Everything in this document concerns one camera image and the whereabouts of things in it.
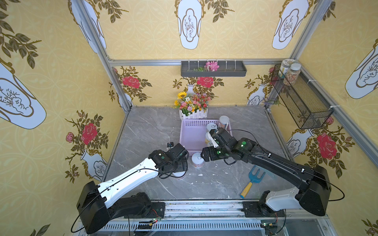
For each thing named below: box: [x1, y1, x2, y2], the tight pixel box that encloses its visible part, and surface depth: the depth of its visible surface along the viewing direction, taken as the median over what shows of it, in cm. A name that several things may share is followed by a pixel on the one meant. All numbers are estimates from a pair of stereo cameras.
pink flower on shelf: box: [203, 60, 220, 72], surface depth 90 cm
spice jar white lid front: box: [283, 62, 302, 87], surface depth 82 cm
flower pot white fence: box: [173, 91, 212, 120], surface depth 105 cm
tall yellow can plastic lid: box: [219, 115, 230, 125], surface depth 97 cm
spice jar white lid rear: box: [278, 58, 297, 79], surface depth 88 cm
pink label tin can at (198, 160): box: [191, 152, 205, 170], surface depth 88 cm
